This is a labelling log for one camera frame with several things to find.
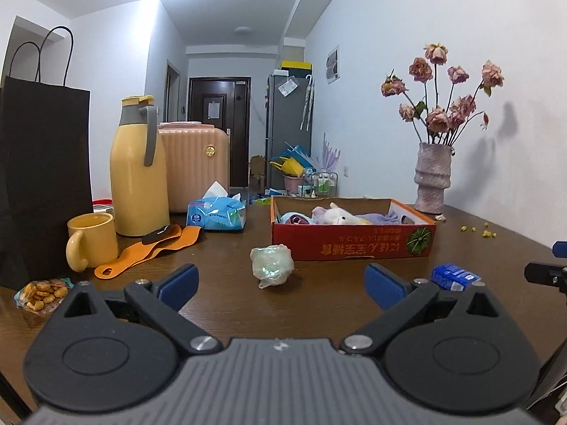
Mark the white plush toy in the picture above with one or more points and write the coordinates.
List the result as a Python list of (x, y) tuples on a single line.
[(341, 218)]

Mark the black paper bag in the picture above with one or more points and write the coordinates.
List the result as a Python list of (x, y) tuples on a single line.
[(44, 164)]

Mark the grey refrigerator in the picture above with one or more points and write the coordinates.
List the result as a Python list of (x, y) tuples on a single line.
[(288, 133)]

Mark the clear plastic pouch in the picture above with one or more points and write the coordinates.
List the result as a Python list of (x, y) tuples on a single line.
[(287, 87)]

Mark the yellow thermos jug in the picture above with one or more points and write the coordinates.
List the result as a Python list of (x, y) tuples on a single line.
[(137, 177)]

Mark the white folded umbrella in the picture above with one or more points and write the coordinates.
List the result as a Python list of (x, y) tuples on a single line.
[(306, 102)]

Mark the round ceiling lamp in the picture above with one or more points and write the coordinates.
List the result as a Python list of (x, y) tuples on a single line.
[(243, 30)]

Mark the yellow mug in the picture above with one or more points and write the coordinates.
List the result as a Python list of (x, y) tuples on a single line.
[(95, 241)]

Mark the iridescent crumpled wrap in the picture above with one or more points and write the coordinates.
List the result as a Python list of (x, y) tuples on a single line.
[(270, 265)]

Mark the pink bin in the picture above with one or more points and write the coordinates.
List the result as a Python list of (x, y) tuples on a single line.
[(293, 184)]

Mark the small blue packet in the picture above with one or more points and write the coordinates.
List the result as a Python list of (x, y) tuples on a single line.
[(454, 274)]

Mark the ribbed pink vase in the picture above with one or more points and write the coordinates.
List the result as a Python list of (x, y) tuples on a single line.
[(432, 177)]

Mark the purple feather decoration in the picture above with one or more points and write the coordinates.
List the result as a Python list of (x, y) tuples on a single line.
[(330, 155)]

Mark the red white packet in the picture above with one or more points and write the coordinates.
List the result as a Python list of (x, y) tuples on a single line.
[(102, 206)]

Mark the wooden door frame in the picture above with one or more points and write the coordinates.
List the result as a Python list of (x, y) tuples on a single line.
[(172, 93)]

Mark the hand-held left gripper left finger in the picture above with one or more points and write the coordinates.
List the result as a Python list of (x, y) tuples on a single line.
[(179, 285)]

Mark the scattered yellow beads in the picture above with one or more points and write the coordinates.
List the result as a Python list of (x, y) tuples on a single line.
[(487, 233)]

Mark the bunch of dried roses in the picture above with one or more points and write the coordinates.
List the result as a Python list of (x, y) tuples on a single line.
[(438, 117)]

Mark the wall poster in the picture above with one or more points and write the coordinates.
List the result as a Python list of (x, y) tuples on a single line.
[(333, 64)]

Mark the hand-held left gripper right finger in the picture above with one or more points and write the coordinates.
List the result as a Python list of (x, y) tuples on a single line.
[(383, 284)]

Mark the brown floor carton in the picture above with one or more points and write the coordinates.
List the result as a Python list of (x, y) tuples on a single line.
[(257, 172)]

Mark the yellow box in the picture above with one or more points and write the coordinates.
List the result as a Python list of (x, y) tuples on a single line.
[(297, 65)]

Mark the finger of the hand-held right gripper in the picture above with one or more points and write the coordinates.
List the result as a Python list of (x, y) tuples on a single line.
[(545, 273)]

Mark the yellow dustpan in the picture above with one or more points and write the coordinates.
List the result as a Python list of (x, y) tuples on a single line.
[(288, 167)]

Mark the small bottle rack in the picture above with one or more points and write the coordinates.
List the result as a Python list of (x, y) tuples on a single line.
[(321, 184)]

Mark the blue folded bag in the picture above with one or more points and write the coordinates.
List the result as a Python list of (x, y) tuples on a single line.
[(301, 155)]

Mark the mauve soft item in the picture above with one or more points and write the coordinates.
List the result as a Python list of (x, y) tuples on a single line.
[(302, 220)]

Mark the paper notice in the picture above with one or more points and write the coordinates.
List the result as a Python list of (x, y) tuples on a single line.
[(213, 110)]

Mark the pink suitcase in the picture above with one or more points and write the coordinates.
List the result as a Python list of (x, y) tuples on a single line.
[(195, 168)]

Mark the blue tissue pack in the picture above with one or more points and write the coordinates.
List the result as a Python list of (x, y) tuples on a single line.
[(217, 214)]

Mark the lavender soft pouch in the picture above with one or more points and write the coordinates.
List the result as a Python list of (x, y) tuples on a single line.
[(319, 214)]

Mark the orange cardboard box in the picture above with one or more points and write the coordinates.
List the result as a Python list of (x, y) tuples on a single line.
[(354, 243)]

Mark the cracker snack bag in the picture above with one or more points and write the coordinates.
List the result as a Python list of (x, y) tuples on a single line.
[(42, 294)]

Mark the light blue soft item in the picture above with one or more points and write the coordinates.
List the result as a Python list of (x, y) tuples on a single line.
[(285, 218)]

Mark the dark entrance door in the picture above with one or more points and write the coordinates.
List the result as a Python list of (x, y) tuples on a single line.
[(221, 150)]

